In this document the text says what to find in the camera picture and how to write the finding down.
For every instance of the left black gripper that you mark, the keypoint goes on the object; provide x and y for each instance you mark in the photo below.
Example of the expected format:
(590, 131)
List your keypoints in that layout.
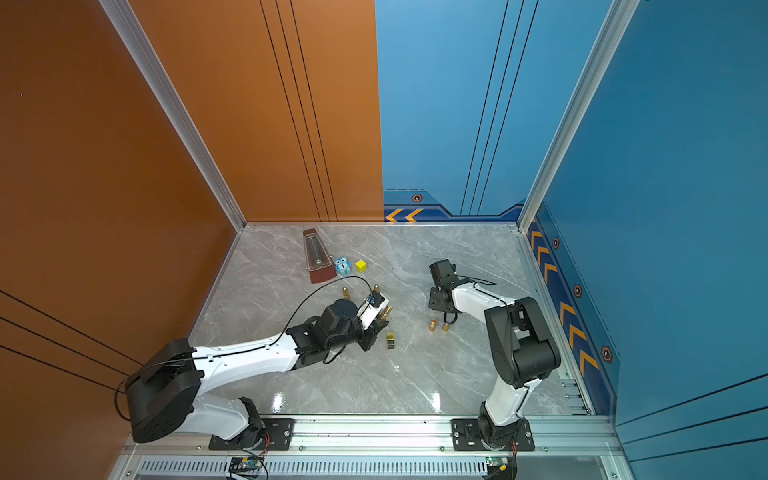
(371, 332)

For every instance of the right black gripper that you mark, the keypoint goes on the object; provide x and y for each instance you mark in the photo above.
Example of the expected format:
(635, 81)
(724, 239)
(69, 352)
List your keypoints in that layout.
(432, 299)

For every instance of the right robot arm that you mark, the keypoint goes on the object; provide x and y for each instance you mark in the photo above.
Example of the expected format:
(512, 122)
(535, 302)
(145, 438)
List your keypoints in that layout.
(523, 351)

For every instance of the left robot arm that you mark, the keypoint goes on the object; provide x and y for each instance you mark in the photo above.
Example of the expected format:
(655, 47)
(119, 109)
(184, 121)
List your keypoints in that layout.
(173, 391)

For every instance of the blue owl toy cube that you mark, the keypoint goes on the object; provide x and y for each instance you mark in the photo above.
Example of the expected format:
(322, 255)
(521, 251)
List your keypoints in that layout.
(342, 266)

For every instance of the dark red metronome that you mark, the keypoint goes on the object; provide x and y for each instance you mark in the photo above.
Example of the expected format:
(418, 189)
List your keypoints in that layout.
(319, 263)

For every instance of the right green circuit board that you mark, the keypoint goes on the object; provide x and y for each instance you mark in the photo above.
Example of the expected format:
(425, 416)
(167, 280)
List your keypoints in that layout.
(507, 470)

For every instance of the green circuit board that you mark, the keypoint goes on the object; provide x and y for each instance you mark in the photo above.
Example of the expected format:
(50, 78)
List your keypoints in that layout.
(507, 470)
(247, 468)

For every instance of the left green circuit board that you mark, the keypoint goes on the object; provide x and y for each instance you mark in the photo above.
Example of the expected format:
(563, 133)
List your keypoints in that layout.
(247, 468)

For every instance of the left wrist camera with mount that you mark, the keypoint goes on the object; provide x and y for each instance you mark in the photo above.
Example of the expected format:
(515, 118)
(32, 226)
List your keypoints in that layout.
(373, 305)

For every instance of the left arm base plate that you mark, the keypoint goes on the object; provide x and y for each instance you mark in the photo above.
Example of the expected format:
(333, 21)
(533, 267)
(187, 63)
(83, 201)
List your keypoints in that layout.
(273, 434)

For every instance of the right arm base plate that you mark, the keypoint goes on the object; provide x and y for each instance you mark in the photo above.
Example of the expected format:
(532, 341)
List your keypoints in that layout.
(480, 434)

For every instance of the front aluminium rail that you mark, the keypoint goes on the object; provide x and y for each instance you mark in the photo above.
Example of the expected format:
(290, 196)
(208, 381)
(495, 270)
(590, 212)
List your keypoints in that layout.
(390, 447)

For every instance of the right aluminium corner post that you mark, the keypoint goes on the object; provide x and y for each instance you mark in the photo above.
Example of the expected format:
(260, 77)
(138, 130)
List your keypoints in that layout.
(601, 54)

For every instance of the aluminium corner post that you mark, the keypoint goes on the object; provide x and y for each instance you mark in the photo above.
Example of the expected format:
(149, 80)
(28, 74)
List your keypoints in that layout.
(128, 27)
(601, 54)

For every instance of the left aluminium corner post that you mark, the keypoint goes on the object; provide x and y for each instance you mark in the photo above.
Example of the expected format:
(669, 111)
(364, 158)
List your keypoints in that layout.
(128, 27)

